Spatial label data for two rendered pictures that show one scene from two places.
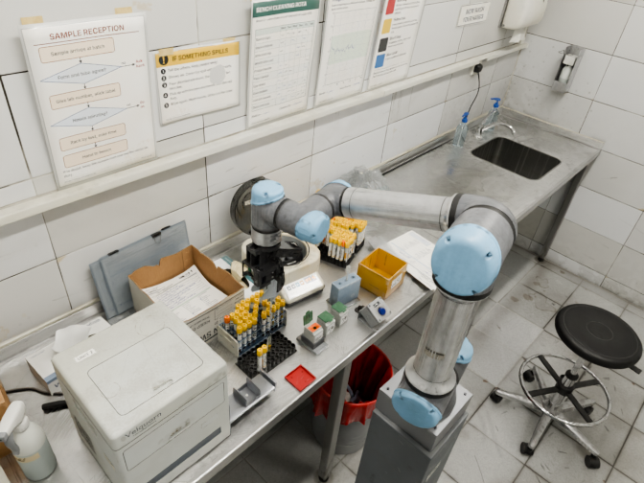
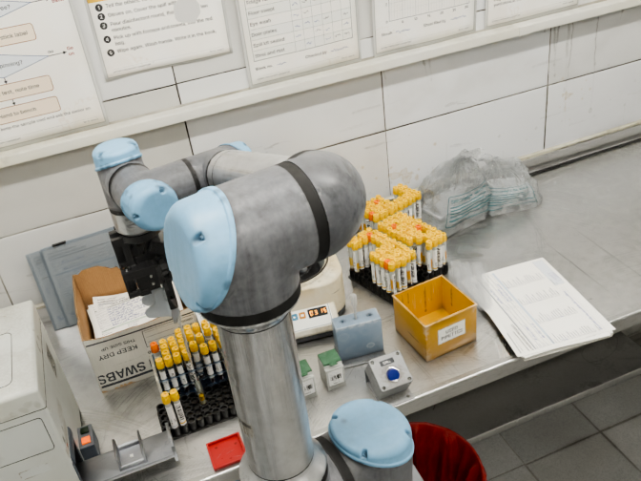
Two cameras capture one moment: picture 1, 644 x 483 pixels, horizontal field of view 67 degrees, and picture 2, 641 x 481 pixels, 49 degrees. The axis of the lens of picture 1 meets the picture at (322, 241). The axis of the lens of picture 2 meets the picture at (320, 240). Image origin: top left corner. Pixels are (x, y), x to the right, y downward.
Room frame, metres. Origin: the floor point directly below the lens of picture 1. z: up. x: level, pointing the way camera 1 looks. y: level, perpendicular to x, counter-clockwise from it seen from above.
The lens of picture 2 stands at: (0.25, -0.69, 1.92)
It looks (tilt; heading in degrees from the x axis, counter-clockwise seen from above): 32 degrees down; 33
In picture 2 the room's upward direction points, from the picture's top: 8 degrees counter-clockwise
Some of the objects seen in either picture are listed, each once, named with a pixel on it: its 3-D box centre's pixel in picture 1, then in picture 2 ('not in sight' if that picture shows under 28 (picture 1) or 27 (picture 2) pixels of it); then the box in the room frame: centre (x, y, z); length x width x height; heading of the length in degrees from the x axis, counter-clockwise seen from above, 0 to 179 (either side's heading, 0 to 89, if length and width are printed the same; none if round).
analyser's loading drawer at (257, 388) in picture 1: (240, 399); (118, 458); (0.79, 0.17, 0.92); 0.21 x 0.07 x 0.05; 140
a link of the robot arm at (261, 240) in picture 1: (267, 233); (134, 217); (0.96, 0.14, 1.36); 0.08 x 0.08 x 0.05
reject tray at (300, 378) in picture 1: (300, 378); (226, 450); (0.91, 0.02, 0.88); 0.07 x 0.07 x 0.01; 50
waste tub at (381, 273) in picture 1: (380, 273); (434, 317); (1.38, -0.23, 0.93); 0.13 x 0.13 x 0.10; 55
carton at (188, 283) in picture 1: (188, 297); (137, 314); (1.12, 0.41, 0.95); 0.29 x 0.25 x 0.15; 50
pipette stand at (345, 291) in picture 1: (344, 290); (358, 336); (1.26, -0.10, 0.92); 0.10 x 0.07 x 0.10; 132
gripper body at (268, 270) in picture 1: (264, 259); (142, 257); (0.96, 0.14, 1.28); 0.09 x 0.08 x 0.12; 141
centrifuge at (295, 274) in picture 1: (284, 263); (291, 284); (1.36, 0.13, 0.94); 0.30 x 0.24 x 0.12; 41
